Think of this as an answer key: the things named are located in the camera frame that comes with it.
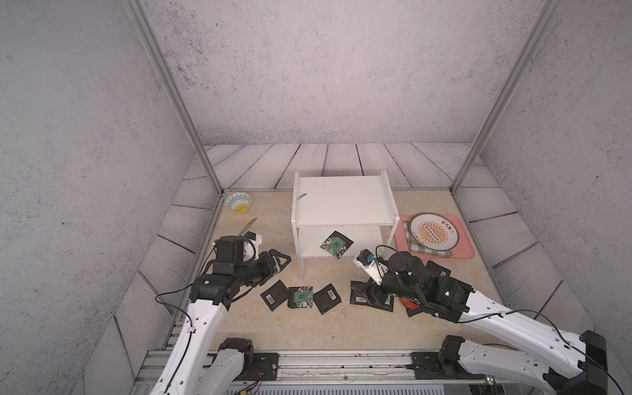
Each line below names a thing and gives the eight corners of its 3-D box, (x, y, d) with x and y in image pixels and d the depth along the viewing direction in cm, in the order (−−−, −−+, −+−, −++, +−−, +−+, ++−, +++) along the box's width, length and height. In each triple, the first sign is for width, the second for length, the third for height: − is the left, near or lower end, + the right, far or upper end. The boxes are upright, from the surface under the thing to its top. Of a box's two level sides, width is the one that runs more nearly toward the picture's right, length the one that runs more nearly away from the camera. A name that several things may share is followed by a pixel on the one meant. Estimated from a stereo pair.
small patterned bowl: (225, 209, 117) (221, 202, 113) (238, 196, 123) (235, 189, 119) (244, 218, 114) (241, 211, 110) (257, 204, 119) (255, 196, 116)
